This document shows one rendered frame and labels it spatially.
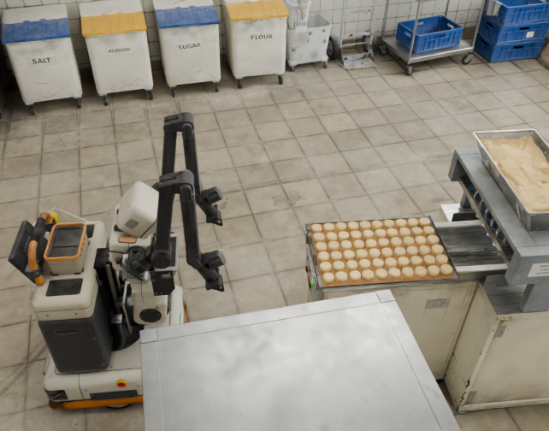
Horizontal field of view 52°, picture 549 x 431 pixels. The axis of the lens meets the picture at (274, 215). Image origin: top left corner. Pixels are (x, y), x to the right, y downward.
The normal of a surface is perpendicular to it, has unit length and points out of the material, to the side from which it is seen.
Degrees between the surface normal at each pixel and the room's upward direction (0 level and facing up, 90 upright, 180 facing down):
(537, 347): 90
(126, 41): 90
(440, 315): 90
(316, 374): 0
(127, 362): 0
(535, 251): 0
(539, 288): 90
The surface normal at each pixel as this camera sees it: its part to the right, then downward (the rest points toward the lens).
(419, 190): 0.01, -0.76
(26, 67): 0.31, 0.65
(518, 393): 0.09, 0.65
